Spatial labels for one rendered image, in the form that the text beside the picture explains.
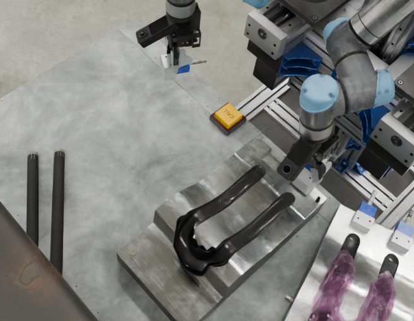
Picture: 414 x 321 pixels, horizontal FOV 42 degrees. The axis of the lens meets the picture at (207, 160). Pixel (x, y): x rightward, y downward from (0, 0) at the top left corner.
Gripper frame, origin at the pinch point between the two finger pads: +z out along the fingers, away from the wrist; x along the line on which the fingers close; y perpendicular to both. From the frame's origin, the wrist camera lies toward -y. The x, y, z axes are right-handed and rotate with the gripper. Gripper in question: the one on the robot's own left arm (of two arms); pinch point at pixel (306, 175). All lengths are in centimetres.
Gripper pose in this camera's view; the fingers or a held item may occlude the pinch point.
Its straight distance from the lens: 139.7
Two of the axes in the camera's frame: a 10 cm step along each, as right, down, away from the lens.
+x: -6.8, -5.9, 4.4
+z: 1.2, 5.0, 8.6
